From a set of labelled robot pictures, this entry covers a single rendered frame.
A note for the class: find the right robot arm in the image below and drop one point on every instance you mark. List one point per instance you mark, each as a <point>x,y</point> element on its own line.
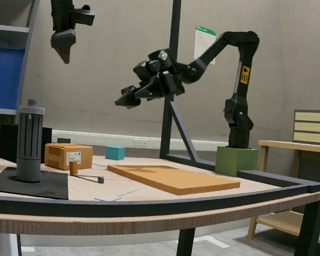
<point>84,16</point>

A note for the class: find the teal box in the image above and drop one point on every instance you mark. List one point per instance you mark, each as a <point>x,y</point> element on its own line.
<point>115,153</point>

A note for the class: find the wooden cutting board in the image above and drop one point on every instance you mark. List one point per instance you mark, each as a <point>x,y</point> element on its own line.
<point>173,180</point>

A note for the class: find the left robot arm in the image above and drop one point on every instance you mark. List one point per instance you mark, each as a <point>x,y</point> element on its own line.
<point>236,108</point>

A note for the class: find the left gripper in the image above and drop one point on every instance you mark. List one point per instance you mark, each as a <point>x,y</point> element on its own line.
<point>158,86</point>

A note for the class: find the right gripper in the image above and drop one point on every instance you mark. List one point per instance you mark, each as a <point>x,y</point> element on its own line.
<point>64,36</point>

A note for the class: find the dark grey metal post with diagonal brace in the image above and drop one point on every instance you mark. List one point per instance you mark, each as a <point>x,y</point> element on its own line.
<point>170,108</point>

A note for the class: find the black rectangular mat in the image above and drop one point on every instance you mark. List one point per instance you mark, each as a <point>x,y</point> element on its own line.
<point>53,185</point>

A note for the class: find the brown cardboard box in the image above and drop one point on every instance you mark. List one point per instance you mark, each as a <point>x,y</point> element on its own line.
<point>58,155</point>

